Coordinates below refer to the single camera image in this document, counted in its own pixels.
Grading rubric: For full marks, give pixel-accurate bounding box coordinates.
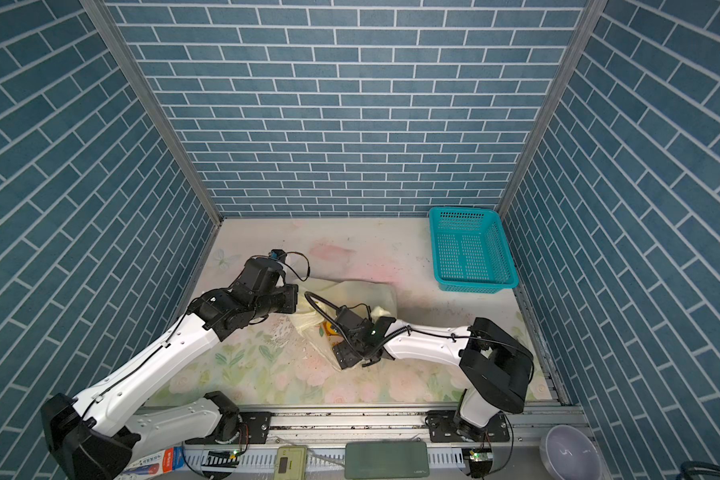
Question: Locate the yellow printed plastic bag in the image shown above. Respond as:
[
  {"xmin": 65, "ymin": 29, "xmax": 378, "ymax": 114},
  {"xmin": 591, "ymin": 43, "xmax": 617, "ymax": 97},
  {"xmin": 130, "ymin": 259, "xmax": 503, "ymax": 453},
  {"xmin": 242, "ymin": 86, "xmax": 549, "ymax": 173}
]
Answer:
[{"xmin": 285, "ymin": 278, "xmax": 398, "ymax": 371}]

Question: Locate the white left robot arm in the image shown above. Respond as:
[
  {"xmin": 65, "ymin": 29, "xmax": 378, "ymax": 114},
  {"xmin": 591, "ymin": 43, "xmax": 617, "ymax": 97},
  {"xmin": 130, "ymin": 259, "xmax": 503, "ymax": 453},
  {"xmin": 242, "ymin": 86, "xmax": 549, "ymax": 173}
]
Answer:
[{"xmin": 41, "ymin": 249, "xmax": 298, "ymax": 479}]

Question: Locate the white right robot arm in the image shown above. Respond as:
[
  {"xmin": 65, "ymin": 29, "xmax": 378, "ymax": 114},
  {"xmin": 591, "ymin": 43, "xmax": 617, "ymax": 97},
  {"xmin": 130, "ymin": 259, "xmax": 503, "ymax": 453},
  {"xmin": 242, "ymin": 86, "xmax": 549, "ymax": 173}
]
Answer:
[{"xmin": 326, "ymin": 306, "xmax": 535, "ymax": 442}]

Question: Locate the yellow toy fruit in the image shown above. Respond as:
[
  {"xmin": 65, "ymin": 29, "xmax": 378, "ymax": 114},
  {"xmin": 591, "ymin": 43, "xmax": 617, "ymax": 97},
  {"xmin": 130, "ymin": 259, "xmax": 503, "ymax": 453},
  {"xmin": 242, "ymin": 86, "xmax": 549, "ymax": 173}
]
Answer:
[{"xmin": 324, "ymin": 322, "xmax": 339, "ymax": 336}]

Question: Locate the teal perforated plastic basket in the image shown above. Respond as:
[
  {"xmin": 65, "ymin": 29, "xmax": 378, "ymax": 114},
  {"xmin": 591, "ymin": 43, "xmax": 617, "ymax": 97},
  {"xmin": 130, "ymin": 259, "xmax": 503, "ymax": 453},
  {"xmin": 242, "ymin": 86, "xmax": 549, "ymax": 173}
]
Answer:
[{"xmin": 428, "ymin": 207, "xmax": 519, "ymax": 294}]

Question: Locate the small yellow-green timer box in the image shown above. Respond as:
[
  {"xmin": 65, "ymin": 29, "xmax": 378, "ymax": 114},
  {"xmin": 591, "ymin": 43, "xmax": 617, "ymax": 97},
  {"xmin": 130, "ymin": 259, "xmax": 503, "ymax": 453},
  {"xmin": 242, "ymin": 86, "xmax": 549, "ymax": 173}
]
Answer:
[{"xmin": 273, "ymin": 446, "xmax": 308, "ymax": 480}]

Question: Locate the red white blue box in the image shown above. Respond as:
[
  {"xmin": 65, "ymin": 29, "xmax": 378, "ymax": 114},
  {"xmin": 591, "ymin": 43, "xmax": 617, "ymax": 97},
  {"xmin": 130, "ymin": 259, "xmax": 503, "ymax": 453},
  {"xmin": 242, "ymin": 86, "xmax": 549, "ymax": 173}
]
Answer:
[{"xmin": 116, "ymin": 446, "xmax": 185, "ymax": 480}]

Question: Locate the white bowl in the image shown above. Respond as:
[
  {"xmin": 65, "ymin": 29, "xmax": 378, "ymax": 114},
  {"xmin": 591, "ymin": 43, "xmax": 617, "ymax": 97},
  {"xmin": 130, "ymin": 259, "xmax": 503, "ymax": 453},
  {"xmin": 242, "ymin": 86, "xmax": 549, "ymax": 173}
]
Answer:
[{"xmin": 539, "ymin": 425, "xmax": 603, "ymax": 480}]

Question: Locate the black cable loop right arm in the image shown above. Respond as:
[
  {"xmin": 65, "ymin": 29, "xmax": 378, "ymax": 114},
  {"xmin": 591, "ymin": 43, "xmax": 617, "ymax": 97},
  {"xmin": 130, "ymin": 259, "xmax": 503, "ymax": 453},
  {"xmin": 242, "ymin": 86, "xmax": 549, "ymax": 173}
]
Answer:
[{"xmin": 304, "ymin": 291, "xmax": 347, "ymax": 340}]

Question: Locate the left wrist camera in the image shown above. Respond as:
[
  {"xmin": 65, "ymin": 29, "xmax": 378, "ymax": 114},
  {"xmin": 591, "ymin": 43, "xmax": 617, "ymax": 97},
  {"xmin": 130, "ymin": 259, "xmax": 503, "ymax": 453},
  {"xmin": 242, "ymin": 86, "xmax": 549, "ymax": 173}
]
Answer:
[{"xmin": 269, "ymin": 249, "xmax": 288, "ymax": 264}]

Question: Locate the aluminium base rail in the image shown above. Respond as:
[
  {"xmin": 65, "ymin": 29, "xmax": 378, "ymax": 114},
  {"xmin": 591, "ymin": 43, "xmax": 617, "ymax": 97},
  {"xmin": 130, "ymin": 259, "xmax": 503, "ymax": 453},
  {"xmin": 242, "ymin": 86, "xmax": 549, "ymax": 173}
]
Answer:
[{"xmin": 185, "ymin": 403, "xmax": 589, "ymax": 448}]

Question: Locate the aluminium corner post left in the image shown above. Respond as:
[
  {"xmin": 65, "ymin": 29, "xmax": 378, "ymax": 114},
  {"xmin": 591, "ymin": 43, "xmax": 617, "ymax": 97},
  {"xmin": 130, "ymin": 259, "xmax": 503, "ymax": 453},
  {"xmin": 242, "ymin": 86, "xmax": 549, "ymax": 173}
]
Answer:
[{"xmin": 80, "ymin": 0, "xmax": 223, "ymax": 228}]

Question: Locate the aluminium corner post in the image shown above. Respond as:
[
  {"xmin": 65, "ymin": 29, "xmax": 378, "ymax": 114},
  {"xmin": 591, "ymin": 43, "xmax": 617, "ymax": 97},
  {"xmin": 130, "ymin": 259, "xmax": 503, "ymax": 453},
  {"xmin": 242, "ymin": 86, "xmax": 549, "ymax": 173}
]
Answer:
[
  {"xmin": 80, "ymin": 0, "xmax": 223, "ymax": 228},
  {"xmin": 497, "ymin": 0, "xmax": 607, "ymax": 220}
]

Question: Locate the aluminium corner post right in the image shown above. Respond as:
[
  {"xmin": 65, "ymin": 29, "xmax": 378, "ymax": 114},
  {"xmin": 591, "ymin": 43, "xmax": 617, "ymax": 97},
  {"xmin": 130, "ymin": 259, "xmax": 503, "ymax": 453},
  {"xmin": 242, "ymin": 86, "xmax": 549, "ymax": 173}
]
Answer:
[{"xmin": 497, "ymin": 0, "xmax": 607, "ymax": 220}]

